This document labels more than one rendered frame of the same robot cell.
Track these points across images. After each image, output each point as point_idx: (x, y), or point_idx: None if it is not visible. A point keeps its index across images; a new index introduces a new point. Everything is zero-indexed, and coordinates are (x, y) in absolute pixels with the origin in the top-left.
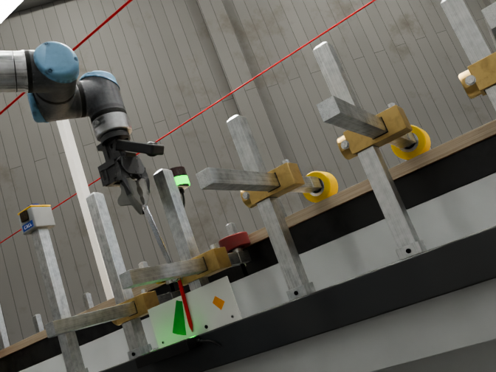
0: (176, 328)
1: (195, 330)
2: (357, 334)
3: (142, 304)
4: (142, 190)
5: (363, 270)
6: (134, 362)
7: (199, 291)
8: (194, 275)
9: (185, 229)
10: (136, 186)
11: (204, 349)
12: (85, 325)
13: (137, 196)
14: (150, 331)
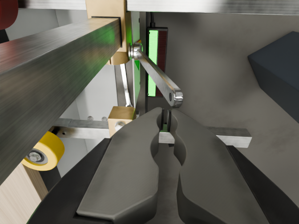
0: (138, 65)
1: (139, 37)
2: None
3: (134, 116)
4: (150, 150)
5: None
6: (146, 111)
7: (133, 16)
8: (130, 18)
9: (91, 25)
10: (186, 169)
11: (147, 24)
12: (209, 126)
13: (191, 131)
14: (66, 162)
